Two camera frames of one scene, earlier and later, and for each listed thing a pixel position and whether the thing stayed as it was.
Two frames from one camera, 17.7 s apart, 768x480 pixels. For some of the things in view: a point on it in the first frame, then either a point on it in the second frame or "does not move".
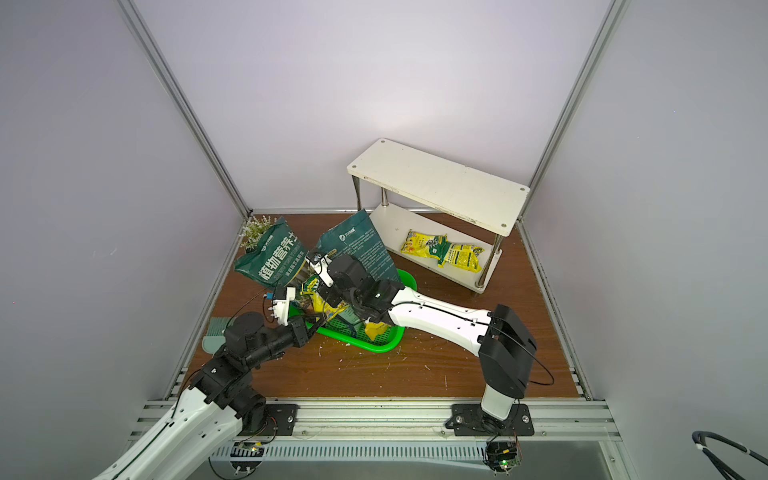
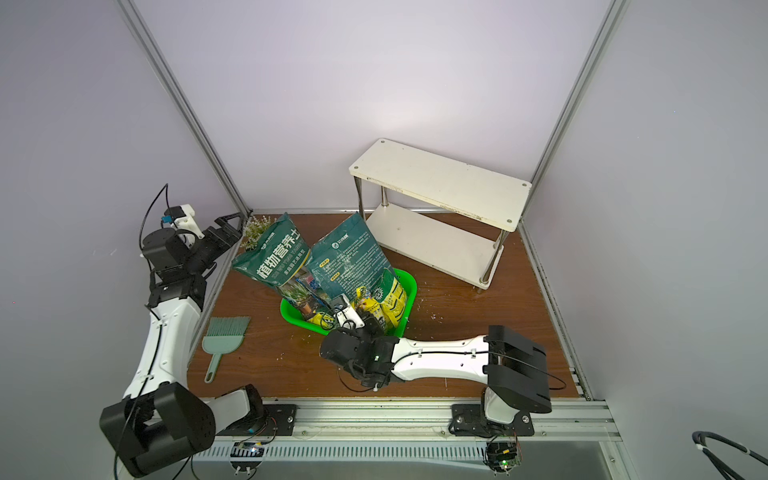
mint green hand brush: (215, 336) does not move
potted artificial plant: (252, 231) does not move
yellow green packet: (312, 288) -> (325, 320)
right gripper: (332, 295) -> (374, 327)
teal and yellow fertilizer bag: (359, 237) does not move
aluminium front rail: (401, 419) does not move
